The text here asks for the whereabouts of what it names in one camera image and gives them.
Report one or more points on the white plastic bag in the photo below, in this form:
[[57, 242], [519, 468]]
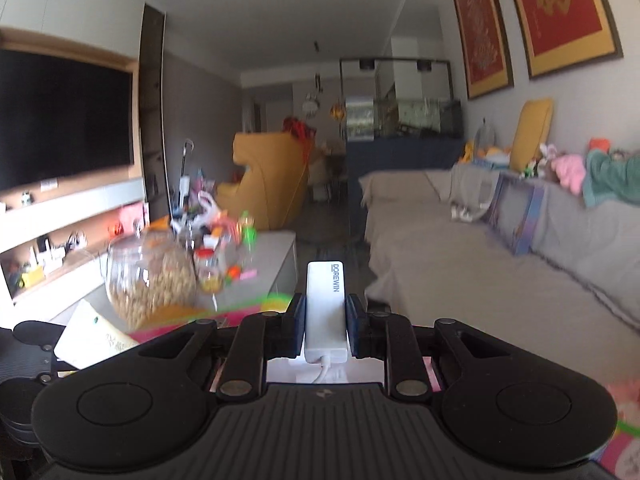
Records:
[[210, 213]]

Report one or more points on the teal blanket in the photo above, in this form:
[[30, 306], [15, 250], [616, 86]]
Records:
[[608, 178]]

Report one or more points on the yellow armchair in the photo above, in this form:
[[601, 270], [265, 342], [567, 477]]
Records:
[[274, 184]]

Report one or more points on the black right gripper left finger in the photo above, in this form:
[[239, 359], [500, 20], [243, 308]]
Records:
[[148, 404]]

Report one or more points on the purple framed picture box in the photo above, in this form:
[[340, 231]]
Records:
[[514, 212]]

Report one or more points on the white slim adapter box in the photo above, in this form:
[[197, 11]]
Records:
[[325, 337]]

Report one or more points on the dark blue cabinet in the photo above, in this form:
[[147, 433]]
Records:
[[363, 157]]

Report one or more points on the green toy bottle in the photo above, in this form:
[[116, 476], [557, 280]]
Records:
[[248, 239]]

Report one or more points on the glass jar of nuts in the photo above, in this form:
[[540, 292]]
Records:
[[147, 274]]

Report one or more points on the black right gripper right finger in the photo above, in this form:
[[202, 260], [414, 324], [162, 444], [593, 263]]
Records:
[[501, 404]]

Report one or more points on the pink plush toy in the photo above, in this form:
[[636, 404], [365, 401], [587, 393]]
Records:
[[570, 171]]

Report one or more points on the small red-lid jar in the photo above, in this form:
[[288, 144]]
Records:
[[206, 266]]

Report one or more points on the red gold framed picture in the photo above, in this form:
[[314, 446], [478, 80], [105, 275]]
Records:
[[485, 49]]

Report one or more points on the yellow cushion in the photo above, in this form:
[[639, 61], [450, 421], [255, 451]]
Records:
[[533, 130]]

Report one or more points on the red gold calligraphy picture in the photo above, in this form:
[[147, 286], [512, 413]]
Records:
[[563, 34]]

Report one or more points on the white rectangular product box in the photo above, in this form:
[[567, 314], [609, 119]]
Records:
[[88, 338]]

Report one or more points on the grey covered sofa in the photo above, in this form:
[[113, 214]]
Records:
[[573, 298]]

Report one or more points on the colourful cartoon play mat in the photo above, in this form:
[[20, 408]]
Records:
[[620, 456]]

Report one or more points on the black television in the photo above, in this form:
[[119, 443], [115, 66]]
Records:
[[61, 117]]

